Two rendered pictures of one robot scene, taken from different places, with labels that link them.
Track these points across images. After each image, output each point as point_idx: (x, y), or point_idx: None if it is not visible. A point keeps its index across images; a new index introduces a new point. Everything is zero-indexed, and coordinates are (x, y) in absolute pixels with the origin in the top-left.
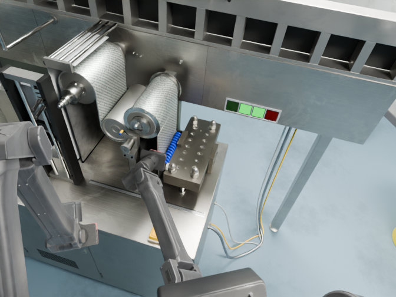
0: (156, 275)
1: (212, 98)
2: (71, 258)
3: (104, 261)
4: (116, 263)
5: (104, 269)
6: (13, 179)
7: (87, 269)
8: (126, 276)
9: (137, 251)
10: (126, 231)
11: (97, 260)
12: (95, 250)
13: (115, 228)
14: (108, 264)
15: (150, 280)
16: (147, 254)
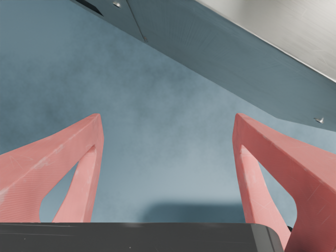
0: (278, 97)
1: None
2: (88, 1)
3: (159, 33)
4: (191, 48)
5: (154, 38)
6: None
7: (120, 23)
8: (200, 64)
9: (283, 69)
10: (317, 38)
11: (144, 26)
12: (146, 14)
13: (269, 9)
14: (167, 39)
15: (251, 89)
16: (313, 86)
